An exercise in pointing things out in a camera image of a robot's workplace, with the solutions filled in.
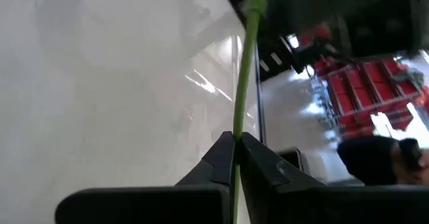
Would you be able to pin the person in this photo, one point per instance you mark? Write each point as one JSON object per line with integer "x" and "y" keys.
{"x": 365, "y": 160}

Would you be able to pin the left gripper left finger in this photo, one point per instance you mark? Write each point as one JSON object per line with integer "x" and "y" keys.
{"x": 221, "y": 160}

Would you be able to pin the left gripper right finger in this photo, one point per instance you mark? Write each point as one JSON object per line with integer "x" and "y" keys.
{"x": 261, "y": 167}

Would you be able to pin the peach artificial tulip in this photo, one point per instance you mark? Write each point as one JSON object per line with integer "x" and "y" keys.
{"x": 246, "y": 66}

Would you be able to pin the red tool case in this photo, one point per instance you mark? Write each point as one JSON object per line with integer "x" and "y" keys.
{"x": 362, "y": 93}

